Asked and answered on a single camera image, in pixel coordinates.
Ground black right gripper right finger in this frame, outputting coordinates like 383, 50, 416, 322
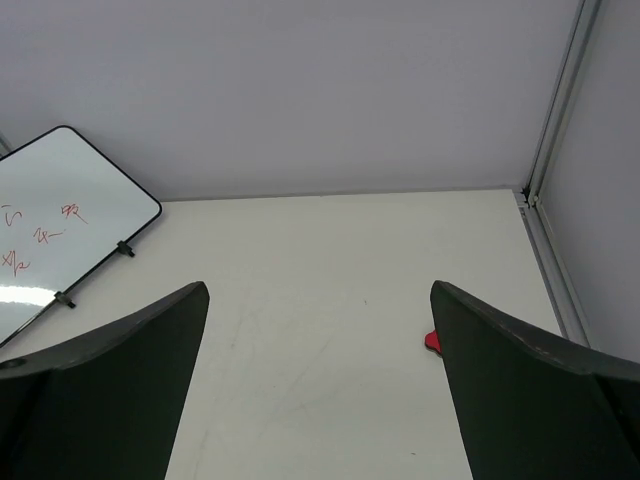
430, 281, 639, 479

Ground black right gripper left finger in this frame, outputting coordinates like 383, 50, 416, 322
1, 282, 209, 479

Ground red bone-shaped eraser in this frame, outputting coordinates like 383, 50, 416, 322
424, 330, 442, 357

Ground white whiteboard black frame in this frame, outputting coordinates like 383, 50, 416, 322
1, 125, 162, 344

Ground right table edge aluminium rail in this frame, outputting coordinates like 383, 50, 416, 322
514, 192, 591, 347

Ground right corner aluminium post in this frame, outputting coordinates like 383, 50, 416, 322
522, 0, 608, 206

